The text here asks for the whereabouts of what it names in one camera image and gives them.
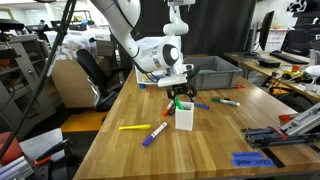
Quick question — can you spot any black keyboard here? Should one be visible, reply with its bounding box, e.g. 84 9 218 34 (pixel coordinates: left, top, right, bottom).
269 49 311 66

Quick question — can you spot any blue marker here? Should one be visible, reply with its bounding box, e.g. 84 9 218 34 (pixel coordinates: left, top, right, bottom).
194 102 211 111

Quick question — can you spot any purple marker white barrel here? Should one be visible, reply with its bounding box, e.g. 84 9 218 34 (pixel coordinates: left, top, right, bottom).
142 121 169 148

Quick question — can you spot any black computer monitor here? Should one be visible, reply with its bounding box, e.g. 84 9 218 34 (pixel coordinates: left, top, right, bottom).
258 10 276 52

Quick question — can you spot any white square pen holder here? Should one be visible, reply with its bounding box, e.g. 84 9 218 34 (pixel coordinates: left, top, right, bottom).
174 101 195 132

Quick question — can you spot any silver extrusion bar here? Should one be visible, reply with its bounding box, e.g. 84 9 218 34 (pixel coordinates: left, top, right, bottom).
0 154 36 180

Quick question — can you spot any red plastic cup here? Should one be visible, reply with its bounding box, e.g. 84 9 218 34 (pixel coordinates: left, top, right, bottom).
0 131 24 166

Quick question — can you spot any black hanging cable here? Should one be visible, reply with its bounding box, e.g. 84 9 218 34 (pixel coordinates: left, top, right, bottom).
0 0 78 160

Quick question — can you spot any grey plastic bin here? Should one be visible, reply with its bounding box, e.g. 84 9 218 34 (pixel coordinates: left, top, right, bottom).
183 55 244 91

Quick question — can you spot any clear plastic storage box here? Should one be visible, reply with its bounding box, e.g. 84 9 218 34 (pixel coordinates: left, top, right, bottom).
44 29 113 61

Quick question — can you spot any small blue tape label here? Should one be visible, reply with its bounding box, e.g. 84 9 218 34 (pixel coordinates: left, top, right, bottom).
231 151 265 160

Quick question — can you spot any small black desk box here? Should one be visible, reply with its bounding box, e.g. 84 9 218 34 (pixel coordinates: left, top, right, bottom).
259 58 282 69

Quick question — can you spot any black tube clamp rig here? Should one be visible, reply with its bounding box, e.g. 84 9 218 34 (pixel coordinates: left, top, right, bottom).
241 125 320 149

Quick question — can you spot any green marker in holder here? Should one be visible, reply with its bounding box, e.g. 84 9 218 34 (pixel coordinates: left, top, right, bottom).
174 96 185 111

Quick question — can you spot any green marker white barrel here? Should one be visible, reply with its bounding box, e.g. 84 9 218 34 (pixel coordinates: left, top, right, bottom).
211 97 241 108

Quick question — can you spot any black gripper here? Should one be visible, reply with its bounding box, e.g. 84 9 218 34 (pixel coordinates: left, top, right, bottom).
166 84 198 102

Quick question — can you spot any brown cardboard box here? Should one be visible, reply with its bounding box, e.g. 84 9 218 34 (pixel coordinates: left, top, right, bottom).
49 58 101 110

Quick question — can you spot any orange marker white barrel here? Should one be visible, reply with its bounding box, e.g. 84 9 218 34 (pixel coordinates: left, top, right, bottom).
161 99 176 117

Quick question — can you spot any aluminium extrusion beam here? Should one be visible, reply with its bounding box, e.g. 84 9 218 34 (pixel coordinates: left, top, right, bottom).
279 102 320 136

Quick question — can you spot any black office chair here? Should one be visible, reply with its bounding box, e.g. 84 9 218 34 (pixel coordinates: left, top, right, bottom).
75 48 134 113

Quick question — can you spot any grey metal cabinet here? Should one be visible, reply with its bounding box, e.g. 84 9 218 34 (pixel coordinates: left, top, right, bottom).
0 33 58 141

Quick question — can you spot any large blue tape label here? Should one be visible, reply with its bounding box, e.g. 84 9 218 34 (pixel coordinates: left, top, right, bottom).
231 158 276 168

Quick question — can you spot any yellow highlighter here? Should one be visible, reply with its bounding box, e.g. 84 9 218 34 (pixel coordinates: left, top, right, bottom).
118 124 152 131

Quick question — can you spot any white tray with papers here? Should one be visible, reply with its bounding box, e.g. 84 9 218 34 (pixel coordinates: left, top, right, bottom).
134 65 161 86

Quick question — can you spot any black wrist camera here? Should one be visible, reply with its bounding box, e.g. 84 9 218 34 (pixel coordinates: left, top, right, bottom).
184 64 203 81

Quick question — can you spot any black clamp orange handle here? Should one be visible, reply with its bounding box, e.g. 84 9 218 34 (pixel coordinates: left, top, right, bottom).
33 137 73 167

